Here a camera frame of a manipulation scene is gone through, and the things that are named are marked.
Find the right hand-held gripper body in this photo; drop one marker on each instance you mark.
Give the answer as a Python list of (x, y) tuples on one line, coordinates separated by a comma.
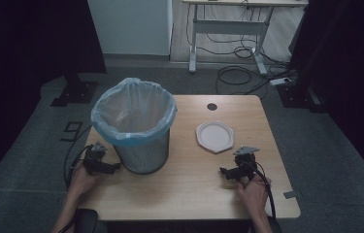
[(246, 161)]

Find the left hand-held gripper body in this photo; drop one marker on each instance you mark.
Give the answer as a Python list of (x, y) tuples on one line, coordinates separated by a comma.
[(93, 159)]

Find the person's left hand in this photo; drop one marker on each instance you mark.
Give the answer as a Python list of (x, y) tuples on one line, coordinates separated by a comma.
[(82, 181)]

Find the person's right hand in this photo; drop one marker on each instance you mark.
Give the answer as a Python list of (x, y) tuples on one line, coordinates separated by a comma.
[(254, 195)]

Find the metal mesh trash bin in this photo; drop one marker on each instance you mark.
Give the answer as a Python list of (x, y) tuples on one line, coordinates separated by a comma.
[(144, 155)]

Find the white disposable plate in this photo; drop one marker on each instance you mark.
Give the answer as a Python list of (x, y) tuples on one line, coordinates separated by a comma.
[(215, 136)]

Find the grey tape strip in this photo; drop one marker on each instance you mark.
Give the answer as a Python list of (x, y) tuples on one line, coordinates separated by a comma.
[(289, 194)]

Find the black chair armrest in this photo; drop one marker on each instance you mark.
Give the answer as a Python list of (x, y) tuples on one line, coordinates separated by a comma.
[(85, 221)]

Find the translucent blue trash bag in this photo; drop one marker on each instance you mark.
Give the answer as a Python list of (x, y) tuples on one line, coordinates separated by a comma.
[(132, 113)]

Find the black table grommet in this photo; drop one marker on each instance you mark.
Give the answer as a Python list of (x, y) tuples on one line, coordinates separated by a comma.
[(212, 106)]

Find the black stand base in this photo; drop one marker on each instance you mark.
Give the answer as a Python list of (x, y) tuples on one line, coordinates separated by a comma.
[(299, 97), (76, 92)]

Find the white power strip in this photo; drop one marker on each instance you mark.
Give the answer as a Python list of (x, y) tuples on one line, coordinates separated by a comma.
[(280, 81)]

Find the dark curtain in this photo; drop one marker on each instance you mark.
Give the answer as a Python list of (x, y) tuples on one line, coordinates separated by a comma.
[(347, 64), (24, 48)]

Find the white cabinet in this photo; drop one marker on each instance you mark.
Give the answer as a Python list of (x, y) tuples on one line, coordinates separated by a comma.
[(131, 26)]

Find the white desk frame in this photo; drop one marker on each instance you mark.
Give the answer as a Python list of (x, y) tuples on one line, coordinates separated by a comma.
[(228, 27)]

